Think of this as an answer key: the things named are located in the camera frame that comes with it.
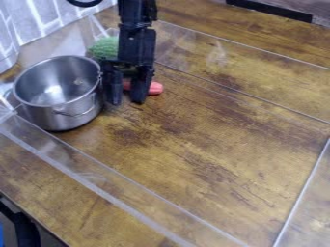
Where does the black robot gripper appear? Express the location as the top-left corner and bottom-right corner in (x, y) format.
(99, 23), (157, 105)

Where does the pink handled metal spoon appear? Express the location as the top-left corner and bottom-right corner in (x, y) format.
(123, 80), (164, 96)

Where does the stainless steel pot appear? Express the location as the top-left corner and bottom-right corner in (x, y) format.
(13, 55), (103, 131)

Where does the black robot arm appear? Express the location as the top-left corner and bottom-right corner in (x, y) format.
(100, 0), (157, 105)

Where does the green bitter melon toy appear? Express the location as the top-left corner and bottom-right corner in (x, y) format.
(88, 37), (119, 60)

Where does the clear acrylic barrier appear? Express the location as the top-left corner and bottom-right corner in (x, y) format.
(0, 21), (330, 247)

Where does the black bar at back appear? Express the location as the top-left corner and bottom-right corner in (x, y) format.
(226, 0), (312, 23)

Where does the black table leg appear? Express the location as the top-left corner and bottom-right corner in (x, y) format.
(0, 201), (41, 247)

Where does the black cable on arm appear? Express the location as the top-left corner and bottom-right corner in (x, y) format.
(64, 0), (105, 9)

